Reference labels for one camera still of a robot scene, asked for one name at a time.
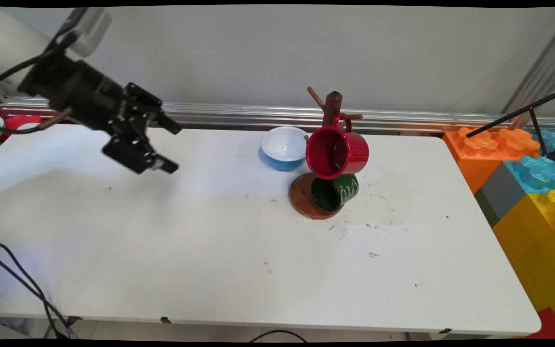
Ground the black cable with metal connector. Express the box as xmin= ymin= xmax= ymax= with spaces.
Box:
xmin=0 ymin=247 xmax=74 ymax=339

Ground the green ceramic mug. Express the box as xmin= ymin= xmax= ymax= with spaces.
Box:
xmin=311 ymin=173 xmax=359 ymax=213

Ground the aluminium rail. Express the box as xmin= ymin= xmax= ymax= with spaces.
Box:
xmin=0 ymin=95 xmax=555 ymax=134

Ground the orange giant building block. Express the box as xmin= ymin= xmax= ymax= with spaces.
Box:
xmin=442 ymin=126 xmax=541 ymax=194

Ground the blue bowl with white inside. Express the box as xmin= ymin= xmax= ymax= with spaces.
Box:
xmin=260 ymin=126 xmax=310 ymax=172

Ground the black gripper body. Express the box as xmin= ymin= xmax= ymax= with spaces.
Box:
xmin=17 ymin=52 xmax=130 ymax=134

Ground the red giant building block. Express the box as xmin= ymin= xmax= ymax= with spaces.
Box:
xmin=527 ymin=307 xmax=555 ymax=341

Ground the slanted aluminium post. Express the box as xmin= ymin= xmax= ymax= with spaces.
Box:
xmin=501 ymin=9 xmax=555 ymax=117

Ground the black camera cable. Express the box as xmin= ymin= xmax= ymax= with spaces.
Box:
xmin=0 ymin=33 xmax=77 ymax=85

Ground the yellow giant building block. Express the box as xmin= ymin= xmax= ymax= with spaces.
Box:
xmin=491 ymin=189 xmax=555 ymax=339

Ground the blue giant building block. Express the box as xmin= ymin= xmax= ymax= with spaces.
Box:
xmin=503 ymin=129 xmax=555 ymax=194

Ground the red ceramic mug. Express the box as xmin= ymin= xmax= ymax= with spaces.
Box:
xmin=305 ymin=113 xmax=370 ymax=180

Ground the red plastic object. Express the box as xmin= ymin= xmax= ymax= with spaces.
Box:
xmin=1 ymin=114 xmax=43 ymax=143

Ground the black looped cable under table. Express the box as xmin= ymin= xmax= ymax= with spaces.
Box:
xmin=249 ymin=330 xmax=308 ymax=343

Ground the black tripod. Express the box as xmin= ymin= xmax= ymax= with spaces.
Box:
xmin=465 ymin=85 xmax=555 ymax=163

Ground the brown wooden mug tree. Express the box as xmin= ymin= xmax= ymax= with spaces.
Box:
xmin=288 ymin=86 xmax=364 ymax=221

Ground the grey giant building block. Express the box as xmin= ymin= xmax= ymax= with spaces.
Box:
xmin=479 ymin=161 xmax=529 ymax=220

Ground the thin black cable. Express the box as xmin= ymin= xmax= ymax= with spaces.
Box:
xmin=0 ymin=238 xmax=47 ymax=302

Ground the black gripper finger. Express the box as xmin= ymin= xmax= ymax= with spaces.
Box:
xmin=102 ymin=125 xmax=180 ymax=175
xmin=123 ymin=82 xmax=182 ymax=135

